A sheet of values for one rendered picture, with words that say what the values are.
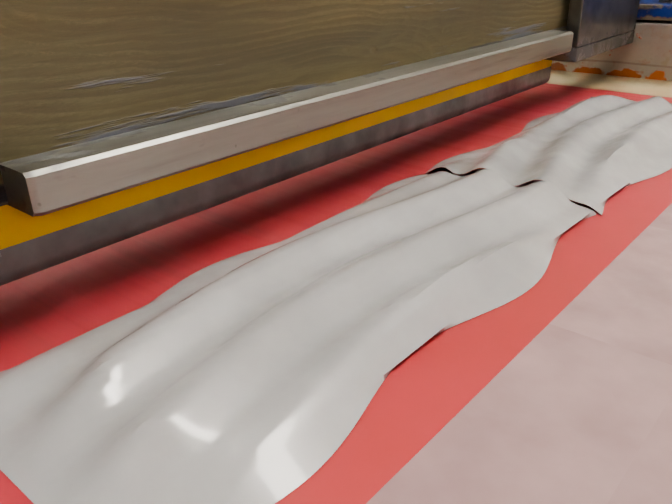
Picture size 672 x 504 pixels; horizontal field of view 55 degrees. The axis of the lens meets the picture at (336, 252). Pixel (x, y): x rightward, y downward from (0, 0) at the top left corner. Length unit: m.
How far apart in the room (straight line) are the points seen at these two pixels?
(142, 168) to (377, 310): 0.07
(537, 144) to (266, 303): 0.17
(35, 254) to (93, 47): 0.06
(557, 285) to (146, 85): 0.12
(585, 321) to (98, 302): 0.12
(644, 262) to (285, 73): 0.12
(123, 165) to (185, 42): 0.04
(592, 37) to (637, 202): 0.18
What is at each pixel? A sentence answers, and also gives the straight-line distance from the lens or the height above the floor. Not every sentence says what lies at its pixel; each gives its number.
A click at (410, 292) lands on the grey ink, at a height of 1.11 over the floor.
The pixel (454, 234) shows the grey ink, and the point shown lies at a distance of 0.19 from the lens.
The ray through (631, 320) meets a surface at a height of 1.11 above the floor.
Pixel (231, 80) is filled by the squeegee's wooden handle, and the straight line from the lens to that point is 0.20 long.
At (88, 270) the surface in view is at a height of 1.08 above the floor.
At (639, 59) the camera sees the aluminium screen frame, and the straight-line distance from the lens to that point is 0.48.
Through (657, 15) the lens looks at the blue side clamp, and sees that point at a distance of 0.48.
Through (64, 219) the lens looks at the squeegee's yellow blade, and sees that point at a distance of 0.19.
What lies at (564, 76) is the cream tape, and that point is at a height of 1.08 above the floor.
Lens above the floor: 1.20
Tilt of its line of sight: 34 degrees down
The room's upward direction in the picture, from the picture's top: 12 degrees clockwise
